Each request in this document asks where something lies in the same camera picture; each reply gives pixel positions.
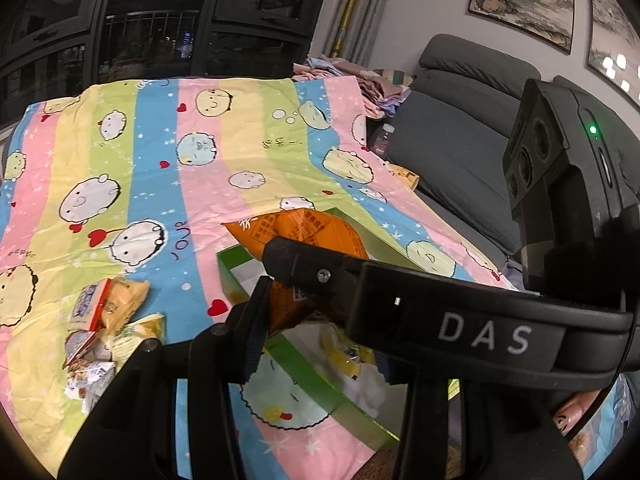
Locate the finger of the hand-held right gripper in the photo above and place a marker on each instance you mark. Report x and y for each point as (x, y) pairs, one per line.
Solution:
(310, 272)

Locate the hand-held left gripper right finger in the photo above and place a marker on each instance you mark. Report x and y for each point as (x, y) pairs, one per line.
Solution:
(425, 430)

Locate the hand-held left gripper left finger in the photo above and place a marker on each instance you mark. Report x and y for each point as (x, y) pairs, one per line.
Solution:
(245, 330)

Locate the orange snack packet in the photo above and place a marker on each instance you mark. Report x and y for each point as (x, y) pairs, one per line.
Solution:
(310, 232)

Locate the green box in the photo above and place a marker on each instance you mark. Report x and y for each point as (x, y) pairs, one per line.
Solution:
(230, 270)

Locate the crinkled yellow snack packet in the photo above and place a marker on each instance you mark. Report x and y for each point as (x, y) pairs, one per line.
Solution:
(345, 355)

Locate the yellow-green snack packet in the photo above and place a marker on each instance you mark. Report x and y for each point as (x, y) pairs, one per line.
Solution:
(140, 335)

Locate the orange-yellow snack packet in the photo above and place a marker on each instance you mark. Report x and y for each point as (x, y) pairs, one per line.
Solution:
(125, 300)

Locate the small yellow box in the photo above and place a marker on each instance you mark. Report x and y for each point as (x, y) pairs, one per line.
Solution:
(406, 176)

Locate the clear plastic bottle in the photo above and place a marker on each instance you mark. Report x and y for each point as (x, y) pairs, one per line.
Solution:
(384, 140)

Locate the small white printed snack packet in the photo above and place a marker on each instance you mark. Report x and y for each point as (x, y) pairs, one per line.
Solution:
(90, 305)

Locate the white coded snack packet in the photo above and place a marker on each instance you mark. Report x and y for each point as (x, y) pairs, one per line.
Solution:
(90, 380)

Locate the grey sofa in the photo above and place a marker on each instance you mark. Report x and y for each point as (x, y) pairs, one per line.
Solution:
(450, 160)

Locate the striped cartoon printed blanket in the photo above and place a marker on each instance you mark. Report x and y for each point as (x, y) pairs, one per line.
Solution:
(150, 185)

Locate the folded clothes pile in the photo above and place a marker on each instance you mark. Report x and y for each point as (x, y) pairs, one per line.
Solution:
(350, 72)

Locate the gold curtain pole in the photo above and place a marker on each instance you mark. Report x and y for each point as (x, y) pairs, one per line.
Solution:
(352, 5)

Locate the grey curtain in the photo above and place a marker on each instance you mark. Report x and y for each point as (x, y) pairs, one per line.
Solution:
(380, 10)

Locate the framed landscape painting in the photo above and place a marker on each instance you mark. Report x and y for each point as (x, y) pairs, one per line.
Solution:
(615, 25)
(520, 0)

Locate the dark window frame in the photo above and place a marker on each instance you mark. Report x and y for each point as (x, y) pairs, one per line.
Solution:
(150, 35)

